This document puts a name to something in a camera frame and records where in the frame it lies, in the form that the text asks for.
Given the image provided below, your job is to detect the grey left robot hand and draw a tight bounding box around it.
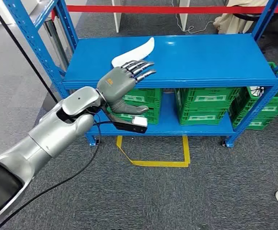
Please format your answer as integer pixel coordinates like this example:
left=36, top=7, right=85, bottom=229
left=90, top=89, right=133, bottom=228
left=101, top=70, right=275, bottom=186
left=96, top=59, right=157, bottom=115

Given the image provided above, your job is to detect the white curved plastic panel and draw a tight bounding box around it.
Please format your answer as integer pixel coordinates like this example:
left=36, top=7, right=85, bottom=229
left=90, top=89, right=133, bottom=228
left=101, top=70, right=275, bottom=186
left=111, top=37, right=155, bottom=68

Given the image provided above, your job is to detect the blue metal shelf rack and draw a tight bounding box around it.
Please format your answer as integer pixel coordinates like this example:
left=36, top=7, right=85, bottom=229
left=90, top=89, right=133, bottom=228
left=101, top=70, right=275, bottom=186
left=3, top=0, right=278, bottom=148

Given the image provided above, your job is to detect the green plastic crate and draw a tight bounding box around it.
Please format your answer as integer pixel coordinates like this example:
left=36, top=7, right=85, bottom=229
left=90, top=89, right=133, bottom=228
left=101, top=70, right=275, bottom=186
left=174, top=88, right=240, bottom=126
left=229, top=62, right=278, bottom=131
left=107, top=88, right=163, bottom=126

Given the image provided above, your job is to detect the white desk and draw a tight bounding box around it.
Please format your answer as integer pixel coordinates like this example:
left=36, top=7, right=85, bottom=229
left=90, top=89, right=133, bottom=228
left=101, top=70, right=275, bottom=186
left=111, top=0, right=191, bottom=34

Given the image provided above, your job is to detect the red barrier belt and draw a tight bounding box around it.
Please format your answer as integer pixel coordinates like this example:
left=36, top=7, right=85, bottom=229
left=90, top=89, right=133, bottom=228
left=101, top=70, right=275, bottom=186
left=51, top=4, right=278, bottom=22

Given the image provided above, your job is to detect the yellow floor tape square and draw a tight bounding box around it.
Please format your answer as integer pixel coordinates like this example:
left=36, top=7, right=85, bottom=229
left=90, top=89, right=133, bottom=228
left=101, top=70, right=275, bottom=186
left=116, top=135, right=191, bottom=168

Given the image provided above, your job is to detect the black pole with round base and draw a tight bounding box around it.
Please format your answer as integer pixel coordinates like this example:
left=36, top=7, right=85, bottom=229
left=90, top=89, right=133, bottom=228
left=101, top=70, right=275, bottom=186
left=0, top=0, right=59, bottom=104

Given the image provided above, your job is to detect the person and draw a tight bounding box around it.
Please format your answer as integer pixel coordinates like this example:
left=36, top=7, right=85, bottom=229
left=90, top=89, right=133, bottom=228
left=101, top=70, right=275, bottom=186
left=212, top=0, right=269, bottom=35

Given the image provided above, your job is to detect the black stool with chrome base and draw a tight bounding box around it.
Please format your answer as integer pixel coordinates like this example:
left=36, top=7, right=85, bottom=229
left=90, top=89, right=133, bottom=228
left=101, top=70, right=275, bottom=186
left=233, top=12, right=264, bottom=23

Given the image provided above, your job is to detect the pale and black wrist camera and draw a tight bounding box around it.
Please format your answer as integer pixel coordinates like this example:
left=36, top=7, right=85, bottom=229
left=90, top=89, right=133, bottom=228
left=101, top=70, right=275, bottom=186
left=107, top=109, right=148, bottom=134

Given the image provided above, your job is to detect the white floor cable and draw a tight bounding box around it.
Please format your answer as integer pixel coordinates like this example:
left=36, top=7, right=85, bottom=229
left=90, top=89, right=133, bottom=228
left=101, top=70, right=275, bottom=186
left=171, top=0, right=215, bottom=35

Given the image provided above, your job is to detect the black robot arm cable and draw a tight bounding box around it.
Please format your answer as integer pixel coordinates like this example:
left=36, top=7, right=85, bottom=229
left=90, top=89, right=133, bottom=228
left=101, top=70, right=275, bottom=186
left=0, top=113, right=113, bottom=230

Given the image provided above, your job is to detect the white device with cables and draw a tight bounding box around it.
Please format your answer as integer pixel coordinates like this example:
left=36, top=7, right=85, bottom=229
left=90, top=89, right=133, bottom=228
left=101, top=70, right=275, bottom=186
left=250, top=85, right=264, bottom=96

